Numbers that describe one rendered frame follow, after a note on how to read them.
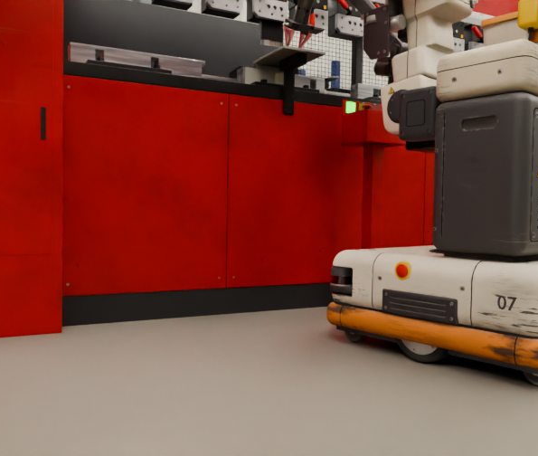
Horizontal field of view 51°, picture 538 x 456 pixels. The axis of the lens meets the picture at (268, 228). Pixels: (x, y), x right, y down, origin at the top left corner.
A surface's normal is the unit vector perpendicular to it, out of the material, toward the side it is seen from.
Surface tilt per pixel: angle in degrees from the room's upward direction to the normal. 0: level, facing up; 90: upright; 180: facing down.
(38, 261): 90
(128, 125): 90
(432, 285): 90
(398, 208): 90
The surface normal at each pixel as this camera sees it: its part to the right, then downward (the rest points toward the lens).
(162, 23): 0.46, 0.04
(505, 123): -0.75, 0.01
